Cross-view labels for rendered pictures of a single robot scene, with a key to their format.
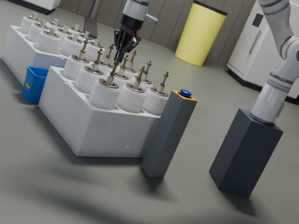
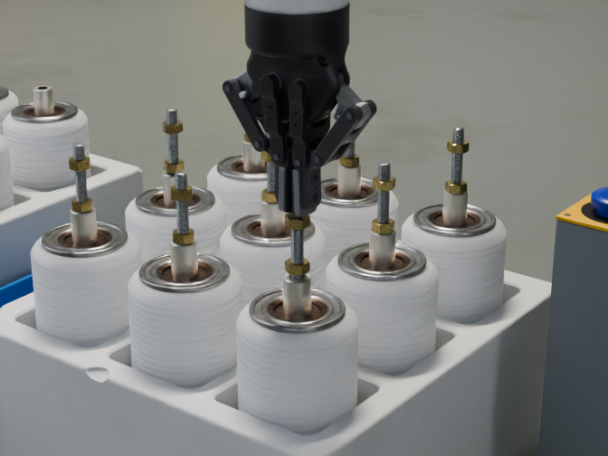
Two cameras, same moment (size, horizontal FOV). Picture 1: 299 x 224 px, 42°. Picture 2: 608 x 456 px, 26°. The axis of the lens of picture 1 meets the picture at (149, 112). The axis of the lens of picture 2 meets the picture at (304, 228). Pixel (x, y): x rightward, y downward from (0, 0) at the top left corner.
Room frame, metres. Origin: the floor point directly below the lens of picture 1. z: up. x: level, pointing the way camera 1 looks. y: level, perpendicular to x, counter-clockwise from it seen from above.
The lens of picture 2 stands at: (0.40, 0.33, 0.70)
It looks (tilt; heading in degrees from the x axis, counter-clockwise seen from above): 22 degrees down; 350
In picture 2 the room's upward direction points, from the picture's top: straight up
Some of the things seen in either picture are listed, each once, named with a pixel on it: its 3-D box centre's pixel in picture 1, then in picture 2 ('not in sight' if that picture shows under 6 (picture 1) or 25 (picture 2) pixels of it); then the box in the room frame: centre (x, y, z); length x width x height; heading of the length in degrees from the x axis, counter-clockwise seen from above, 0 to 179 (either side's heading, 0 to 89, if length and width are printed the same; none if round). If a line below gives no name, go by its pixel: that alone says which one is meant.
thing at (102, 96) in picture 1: (100, 107); (297, 412); (1.31, 0.17, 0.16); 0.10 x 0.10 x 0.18
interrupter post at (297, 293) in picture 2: (110, 80); (297, 295); (1.31, 0.17, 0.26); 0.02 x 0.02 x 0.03
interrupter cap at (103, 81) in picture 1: (108, 83); (297, 310); (1.31, 0.17, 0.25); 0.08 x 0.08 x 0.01
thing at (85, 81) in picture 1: (86, 93); (188, 370); (1.40, 0.25, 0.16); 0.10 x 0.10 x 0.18
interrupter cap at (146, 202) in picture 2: (105, 64); (175, 201); (1.57, 0.24, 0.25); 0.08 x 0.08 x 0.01
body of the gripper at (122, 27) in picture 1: (129, 28); (297, 57); (1.31, 0.17, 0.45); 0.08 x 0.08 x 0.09
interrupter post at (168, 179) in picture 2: (106, 61); (175, 188); (1.57, 0.24, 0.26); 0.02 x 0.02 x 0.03
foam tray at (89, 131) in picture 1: (106, 112); (274, 388); (1.48, 0.16, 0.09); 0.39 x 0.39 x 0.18; 42
